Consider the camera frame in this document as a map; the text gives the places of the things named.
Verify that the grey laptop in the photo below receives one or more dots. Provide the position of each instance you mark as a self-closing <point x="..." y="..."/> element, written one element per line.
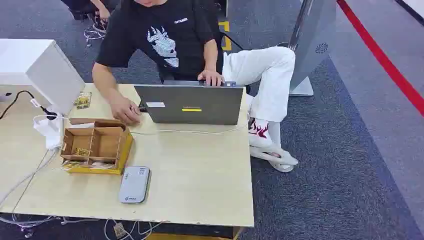
<point x="195" y="106"/>

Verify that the grey card reader device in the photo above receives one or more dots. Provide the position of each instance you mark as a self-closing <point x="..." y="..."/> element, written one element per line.
<point x="134" y="185"/>

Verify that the wooden card box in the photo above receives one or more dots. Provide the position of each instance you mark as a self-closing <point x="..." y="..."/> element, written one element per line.
<point x="99" y="142"/>

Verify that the yellow box under desk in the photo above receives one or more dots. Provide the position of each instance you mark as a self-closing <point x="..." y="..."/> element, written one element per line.
<point x="192" y="236"/>

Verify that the gold card pack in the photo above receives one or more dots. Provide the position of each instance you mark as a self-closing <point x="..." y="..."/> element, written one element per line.
<point x="82" y="100"/>

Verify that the grey standing panel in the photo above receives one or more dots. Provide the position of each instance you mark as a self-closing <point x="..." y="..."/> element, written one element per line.
<point x="313" y="36"/>

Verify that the gold cards stack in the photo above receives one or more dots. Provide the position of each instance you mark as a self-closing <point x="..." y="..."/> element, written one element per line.
<point x="82" y="152"/>

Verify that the chair base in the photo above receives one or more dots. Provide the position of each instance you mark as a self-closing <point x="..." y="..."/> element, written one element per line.
<point x="92" y="34"/>

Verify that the person in background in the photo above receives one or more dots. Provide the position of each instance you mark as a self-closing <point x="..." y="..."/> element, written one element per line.
<point x="99" y="13"/>

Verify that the white power adapter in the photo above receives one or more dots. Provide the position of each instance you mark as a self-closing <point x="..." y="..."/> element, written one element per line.
<point x="49" y="130"/>

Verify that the white monitor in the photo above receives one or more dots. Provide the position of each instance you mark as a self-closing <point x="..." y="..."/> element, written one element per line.
<point x="49" y="73"/>

